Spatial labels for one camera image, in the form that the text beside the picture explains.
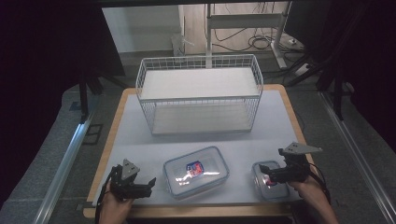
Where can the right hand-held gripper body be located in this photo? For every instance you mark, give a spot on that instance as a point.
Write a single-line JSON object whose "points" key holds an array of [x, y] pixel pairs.
{"points": [[295, 168]]}

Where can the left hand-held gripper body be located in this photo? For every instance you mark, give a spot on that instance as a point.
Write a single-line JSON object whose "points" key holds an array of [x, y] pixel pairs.
{"points": [[124, 186]]}

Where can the small clear food container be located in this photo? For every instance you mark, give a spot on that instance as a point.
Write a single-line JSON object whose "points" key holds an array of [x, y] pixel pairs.
{"points": [[271, 191]]}

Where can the large clear food container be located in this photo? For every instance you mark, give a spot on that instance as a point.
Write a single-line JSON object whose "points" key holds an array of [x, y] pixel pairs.
{"points": [[196, 171]]}

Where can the person's left hand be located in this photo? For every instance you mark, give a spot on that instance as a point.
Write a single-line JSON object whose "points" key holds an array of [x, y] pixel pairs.
{"points": [[114, 209]]}

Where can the person's right hand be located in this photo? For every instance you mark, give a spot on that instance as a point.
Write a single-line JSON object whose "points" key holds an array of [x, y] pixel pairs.
{"points": [[308, 190]]}

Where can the pale grey table mat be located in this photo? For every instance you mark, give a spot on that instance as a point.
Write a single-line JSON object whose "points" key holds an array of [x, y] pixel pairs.
{"points": [[205, 143]]}

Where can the black metal stand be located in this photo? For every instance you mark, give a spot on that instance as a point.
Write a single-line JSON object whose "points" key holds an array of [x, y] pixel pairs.
{"points": [[337, 93], [83, 99]]}

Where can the white power strip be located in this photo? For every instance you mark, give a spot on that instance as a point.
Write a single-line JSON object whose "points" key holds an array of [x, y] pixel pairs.
{"points": [[301, 70]]}

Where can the white cabinet panel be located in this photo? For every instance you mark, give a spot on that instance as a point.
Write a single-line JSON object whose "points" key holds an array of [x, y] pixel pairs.
{"points": [[140, 28]]}

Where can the aluminium rail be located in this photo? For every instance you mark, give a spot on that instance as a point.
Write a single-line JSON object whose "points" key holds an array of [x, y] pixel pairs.
{"points": [[62, 174], [358, 155]]}

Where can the white metal desk frame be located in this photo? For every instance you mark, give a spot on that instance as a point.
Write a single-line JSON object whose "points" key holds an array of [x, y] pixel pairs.
{"points": [[246, 20]]}

